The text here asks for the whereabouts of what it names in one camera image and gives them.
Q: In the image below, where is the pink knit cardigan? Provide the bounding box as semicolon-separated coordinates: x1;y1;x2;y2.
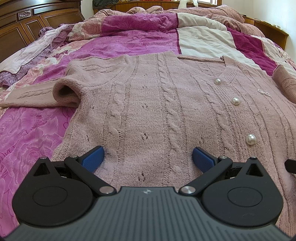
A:
1;52;295;235

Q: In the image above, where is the magenta patchwork quilt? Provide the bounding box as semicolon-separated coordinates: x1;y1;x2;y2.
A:
1;13;295;237

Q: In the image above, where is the lilac ruffled pillow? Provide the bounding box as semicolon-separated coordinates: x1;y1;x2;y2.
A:
1;24;74;88

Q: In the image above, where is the dusty pink blanket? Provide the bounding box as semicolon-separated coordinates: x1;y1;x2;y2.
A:
91;5;265;37

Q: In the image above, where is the dark wooden headboard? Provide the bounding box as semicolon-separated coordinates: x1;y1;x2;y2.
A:
1;0;84;61

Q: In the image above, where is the dark bag on cabinet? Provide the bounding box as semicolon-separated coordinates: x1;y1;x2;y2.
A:
92;0;118;10

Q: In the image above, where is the white plush toy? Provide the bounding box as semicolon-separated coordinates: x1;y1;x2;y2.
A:
178;0;199;9

